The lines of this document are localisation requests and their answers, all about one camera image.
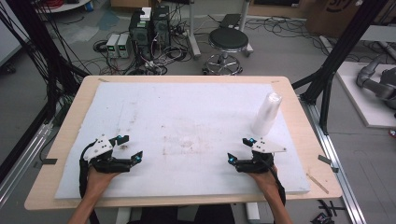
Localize black computer tower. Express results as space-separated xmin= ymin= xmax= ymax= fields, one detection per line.
xmin=128 ymin=10 xmax=154 ymax=62
xmin=151 ymin=5 xmax=172 ymax=49

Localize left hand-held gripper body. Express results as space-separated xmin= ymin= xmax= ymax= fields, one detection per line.
xmin=83 ymin=133 xmax=132 ymax=174

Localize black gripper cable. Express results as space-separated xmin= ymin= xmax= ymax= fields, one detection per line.
xmin=78 ymin=141 xmax=98 ymax=199
xmin=270 ymin=165 xmax=287 ymax=207

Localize white foam mat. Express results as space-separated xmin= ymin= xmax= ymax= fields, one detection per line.
xmin=54 ymin=81 xmax=312 ymax=201

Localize stack of clear plastic cups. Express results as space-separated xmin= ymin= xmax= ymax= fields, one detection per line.
xmin=250 ymin=91 xmax=284 ymax=137

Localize person's dark trousers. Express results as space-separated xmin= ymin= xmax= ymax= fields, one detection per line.
xmin=127 ymin=203 xmax=236 ymax=224

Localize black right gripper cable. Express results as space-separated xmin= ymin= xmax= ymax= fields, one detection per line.
xmin=270 ymin=165 xmax=287 ymax=207

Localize black flat device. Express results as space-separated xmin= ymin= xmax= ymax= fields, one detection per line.
xmin=219 ymin=13 xmax=243 ymax=30

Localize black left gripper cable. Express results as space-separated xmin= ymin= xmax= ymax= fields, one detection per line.
xmin=78 ymin=141 xmax=98 ymax=199

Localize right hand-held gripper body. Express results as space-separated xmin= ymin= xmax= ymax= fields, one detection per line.
xmin=234 ymin=137 xmax=288 ymax=175

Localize cardboard box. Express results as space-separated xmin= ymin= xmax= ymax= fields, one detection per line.
xmin=305 ymin=0 xmax=363 ymax=39

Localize tangle of floor cables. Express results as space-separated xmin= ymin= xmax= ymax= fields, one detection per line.
xmin=92 ymin=18 xmax=191 ymax=77

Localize grey bench power supply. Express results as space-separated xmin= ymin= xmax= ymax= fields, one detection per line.
xmin=117 ymin=33 xmax=132 ymax=59
xmin=106 ymin=34 xmax=121 ymax=59

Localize black round stool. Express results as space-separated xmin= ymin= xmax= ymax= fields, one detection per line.
xmin=203 ymin=27 xmax=250 ymax=77

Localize white box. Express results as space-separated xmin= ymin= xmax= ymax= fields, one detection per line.
xmin=139 ymin=7 xmax=153 ymax=22

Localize thin wooden stick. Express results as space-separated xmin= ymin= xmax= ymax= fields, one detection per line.
xmin=305 ymin=173 xmax=330 ymax=195

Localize person's left hand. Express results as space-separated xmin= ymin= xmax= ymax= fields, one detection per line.
xmin=86 ymin=167 xmax=121 ymax=198

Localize bundle of black cables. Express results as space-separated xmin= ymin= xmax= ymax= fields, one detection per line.
xmin=0 ymin=0 xmax=80 ymax=125

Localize grey metal stand leg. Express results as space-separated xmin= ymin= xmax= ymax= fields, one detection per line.
xmin=238 ymin=0 xmax=255 ymax=58
xmin=186 ymin=0 xmax=203 ymax=61

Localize black metal frame post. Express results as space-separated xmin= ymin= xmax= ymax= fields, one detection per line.
xmin=5 ymin=0 xmax=90 ymax=105
xmin=291 ymin=0 xmax=391 ymax=135

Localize white board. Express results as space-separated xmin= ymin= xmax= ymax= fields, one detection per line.
xmin=335 ymin=61 xmax=396 ymax=130

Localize person's right hand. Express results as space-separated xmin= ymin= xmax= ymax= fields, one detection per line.
xmin=247 ymin=170 xmax=280 ymax=201

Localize aluminium rail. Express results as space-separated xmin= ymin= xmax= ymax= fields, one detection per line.
xmin=299 ymin=95 xmax=368 ymax=224
xmin=0 ymin=121 xmax=54 ymax=208

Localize black plastic parts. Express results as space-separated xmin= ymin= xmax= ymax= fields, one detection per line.
xmin=310 ymin=199 xmax=346 ymax=224

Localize white table leg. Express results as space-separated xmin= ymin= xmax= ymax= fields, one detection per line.
xmin=245 ymin=202 xmax=262 ymax=224
xmin=115 ymin=206 xmax=133 ymax=224

